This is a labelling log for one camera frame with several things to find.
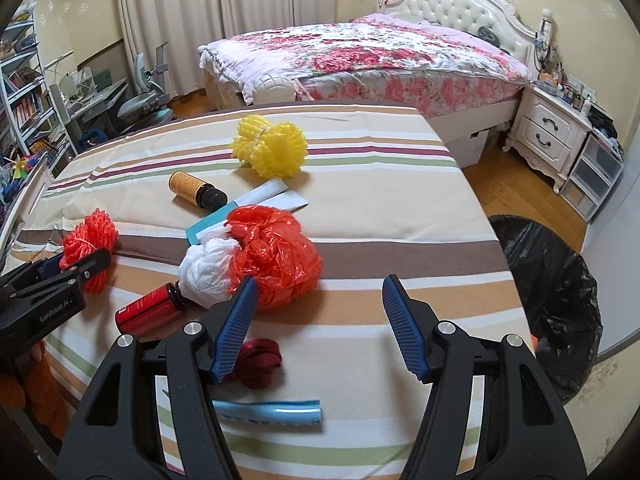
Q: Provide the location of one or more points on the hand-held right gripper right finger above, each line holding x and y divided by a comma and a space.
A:
400, 325

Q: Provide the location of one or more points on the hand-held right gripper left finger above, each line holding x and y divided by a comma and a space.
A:
235, 325

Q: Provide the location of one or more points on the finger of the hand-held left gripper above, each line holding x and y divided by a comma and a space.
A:
80, 272
52, 267

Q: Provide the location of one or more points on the red foam fruit net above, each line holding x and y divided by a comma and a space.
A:
90, 235

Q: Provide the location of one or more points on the dark red ribbon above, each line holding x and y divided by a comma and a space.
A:
257, 360

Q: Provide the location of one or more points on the small white tube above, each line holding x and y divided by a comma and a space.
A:
265, 191

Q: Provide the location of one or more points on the black trash bag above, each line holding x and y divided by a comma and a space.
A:
550, 300

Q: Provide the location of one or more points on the white plastic bag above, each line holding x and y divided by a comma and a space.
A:
205, 270

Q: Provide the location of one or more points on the red bottle with black cap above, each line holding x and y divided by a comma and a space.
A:
145, 310

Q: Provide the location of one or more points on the orange plastic bag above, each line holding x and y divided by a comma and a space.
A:
280, 255

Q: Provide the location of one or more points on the light blue flattened tube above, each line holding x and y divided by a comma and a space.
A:
270, 415

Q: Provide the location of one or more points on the pile of colourful toys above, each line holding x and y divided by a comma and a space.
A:
17, 175

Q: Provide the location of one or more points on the teal and white tube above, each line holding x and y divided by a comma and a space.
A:
207, 222

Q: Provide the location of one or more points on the striped bed sheet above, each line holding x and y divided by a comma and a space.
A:
375, 200

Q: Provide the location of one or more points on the white flat packet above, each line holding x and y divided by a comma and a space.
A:
290, 202

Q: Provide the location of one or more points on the blue stool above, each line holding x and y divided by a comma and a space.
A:
95, 139

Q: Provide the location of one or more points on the amber bottle with orange label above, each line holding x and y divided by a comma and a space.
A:
192, 189

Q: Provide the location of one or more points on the grey study desk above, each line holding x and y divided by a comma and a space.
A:
95, 97

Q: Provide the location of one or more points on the white bookshelf with books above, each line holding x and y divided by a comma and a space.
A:
25, 90

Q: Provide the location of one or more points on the yellow foam fruit net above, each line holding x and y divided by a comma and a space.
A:
272, 147

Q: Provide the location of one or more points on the grey desk chair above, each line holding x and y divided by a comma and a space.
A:
145, 100

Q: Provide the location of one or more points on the white storage box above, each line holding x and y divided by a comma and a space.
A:
470, 147

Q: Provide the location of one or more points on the white nightstand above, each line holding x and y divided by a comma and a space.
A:
545, 130

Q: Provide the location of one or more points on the plastic drawer unit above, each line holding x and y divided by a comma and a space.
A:
592, 175

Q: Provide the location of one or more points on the floral quilt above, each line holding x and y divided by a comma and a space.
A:
360, 55

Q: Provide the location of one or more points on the clutter of small bottles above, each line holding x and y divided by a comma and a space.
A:
562, 82

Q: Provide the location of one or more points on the beige curtain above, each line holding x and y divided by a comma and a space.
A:
225, 10

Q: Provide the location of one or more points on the dark cloth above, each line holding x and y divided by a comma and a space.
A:
489, 35

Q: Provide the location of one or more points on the white upholstered bed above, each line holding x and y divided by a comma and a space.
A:
450, 7

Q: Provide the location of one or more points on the white wooden bed rail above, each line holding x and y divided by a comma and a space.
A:
27, 200

